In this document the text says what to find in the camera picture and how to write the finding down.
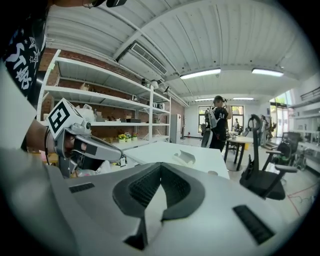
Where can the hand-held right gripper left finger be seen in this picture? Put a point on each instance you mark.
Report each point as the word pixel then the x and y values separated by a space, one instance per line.
pixel 100 205

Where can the black office chair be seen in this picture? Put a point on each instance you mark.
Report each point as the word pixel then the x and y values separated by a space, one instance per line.
pixel 262 182

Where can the window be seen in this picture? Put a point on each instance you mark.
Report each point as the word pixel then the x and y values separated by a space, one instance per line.
pixel 202 120

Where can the white ceiling air conditioner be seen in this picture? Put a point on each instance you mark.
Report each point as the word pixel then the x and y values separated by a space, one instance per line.
pixel 140 62

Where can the white shopping bag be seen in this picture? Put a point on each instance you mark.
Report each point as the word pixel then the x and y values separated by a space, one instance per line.
pixel 85 112

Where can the person's left forearm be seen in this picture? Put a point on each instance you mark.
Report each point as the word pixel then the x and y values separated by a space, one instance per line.
pixel 37 137

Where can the white shelving unit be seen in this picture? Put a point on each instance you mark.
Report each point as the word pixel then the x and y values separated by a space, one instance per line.
pixel 105 100

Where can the white storage rack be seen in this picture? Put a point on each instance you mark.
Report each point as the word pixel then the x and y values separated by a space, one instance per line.
pixel 307 120

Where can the black mesh chair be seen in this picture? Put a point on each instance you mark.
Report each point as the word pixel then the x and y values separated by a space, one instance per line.
pixel 290 140

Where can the grey tall cabinet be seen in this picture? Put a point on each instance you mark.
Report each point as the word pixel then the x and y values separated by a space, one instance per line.
pixel 175 128

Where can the white curved plastic part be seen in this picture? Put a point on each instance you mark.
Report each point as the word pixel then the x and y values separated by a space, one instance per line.
pixel 185 157

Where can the black head-worn camera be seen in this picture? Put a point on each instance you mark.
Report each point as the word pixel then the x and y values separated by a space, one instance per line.
pixel 116 3

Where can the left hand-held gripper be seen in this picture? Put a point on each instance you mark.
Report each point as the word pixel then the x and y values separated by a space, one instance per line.
pixel 58 117

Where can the ceiling tube light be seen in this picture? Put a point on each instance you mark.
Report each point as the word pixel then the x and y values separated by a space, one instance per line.
pixel 243 98
pixel 200 73
pixel 205 99
pixel 267 72

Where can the yellow artificial flowers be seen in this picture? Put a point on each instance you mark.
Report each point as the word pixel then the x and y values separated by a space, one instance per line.
pixel 122 137

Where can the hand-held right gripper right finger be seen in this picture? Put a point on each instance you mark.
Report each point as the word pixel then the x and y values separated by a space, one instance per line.
pixel 215 225

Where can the person's black star-print shirt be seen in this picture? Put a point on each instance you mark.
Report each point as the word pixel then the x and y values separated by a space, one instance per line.
pixel 20 50

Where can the person's left hand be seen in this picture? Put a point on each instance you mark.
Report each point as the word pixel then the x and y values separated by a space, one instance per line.
pixel 68 143

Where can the round white table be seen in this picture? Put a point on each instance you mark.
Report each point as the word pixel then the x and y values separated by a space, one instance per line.
pixel 240 140

